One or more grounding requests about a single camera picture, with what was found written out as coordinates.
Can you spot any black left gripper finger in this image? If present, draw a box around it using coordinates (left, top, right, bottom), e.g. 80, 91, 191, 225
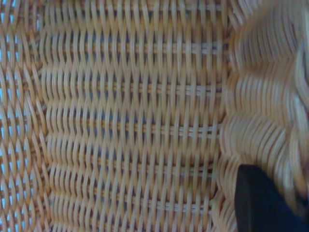
234, 164, 309, 232

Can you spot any light brown wicker basket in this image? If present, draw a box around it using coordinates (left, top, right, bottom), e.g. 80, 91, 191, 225
0, 0, 309, 232

